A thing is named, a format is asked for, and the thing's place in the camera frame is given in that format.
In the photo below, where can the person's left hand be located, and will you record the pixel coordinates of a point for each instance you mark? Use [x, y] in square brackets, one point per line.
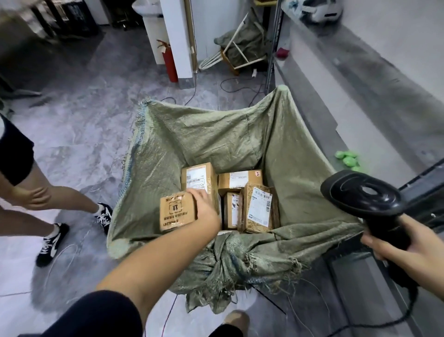
[208, 211]

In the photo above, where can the person's right hand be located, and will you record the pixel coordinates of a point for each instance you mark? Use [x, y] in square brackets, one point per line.
[426, 260]

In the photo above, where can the parcel with shoe label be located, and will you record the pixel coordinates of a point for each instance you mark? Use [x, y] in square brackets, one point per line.
[232, 211]

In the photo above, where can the black square logo cardboard box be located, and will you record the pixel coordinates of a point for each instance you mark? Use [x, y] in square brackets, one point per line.
[177, 211]

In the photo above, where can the parcel with white label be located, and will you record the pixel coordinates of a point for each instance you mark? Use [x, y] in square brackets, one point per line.
[223, 182]

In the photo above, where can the honeycomb print cardboard box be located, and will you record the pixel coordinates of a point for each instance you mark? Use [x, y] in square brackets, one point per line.
[242, 222]

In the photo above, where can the taped parcel with orange label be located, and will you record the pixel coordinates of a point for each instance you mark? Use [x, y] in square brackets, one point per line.
[211, 173]

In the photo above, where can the black barcode scanner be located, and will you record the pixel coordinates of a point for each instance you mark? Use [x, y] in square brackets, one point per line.
[360, 198]

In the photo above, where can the person's left forearm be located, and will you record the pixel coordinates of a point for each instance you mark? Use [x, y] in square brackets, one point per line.
[159, 267]

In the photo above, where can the person's beige shoe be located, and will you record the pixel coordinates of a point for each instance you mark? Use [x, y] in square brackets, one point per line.
[237, 319]

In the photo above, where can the person's black sleeve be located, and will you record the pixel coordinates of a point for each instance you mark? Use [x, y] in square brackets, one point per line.
[90, 316]

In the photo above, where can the metal shelving rack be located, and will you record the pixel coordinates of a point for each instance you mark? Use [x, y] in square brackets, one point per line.
[347, 80]

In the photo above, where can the thin black floor strip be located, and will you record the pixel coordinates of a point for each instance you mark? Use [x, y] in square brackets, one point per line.
[270, 300]

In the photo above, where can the brown wooden stick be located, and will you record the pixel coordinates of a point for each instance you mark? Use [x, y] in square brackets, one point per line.
[229, 64]

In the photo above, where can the red fire extinguisher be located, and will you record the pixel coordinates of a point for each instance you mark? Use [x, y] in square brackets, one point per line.
[170, 66]

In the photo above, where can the small red object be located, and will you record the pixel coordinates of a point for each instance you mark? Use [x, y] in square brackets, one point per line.
[282, 53]

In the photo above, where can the long wooden batten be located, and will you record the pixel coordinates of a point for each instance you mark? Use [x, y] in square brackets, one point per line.
[190, 34]

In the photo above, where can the black office chair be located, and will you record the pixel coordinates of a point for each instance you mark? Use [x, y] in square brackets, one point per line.
[125, 22]

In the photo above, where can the yellow wooden stand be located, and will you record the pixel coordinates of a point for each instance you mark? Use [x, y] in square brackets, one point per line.
[265, 2]

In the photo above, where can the black floor stand base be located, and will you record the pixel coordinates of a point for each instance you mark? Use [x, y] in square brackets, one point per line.
[20, 93]

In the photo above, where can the teal plastic wrapper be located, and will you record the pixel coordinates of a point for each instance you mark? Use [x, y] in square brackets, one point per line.
[293, 4]

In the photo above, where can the white VR headset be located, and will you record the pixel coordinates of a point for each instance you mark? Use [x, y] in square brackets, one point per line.
[322, 12]

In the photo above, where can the black plastic crate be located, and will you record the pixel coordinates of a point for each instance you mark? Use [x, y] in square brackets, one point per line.
[76, 17]

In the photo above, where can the light wooden table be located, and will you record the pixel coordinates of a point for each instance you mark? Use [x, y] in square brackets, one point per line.
[17, 7]

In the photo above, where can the white metal folding frame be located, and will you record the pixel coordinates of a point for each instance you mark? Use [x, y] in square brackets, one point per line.
[208, 64]

